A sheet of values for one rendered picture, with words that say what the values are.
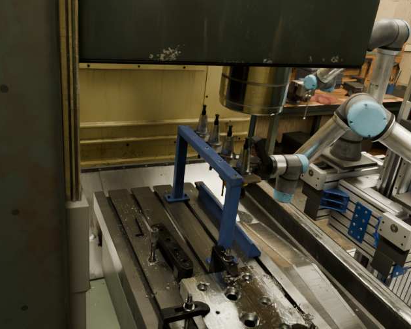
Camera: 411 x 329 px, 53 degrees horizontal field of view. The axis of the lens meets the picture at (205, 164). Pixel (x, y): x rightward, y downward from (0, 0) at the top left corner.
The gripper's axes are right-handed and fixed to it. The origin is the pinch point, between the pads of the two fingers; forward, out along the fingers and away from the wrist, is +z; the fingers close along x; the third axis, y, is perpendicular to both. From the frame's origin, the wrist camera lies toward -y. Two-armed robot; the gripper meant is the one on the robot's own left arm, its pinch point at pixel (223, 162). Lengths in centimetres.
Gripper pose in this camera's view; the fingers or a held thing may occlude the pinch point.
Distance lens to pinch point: 143.6
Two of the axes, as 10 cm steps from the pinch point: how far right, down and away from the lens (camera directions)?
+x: -4.0, -4.3, 8.1
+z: -9.0, 0.4, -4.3
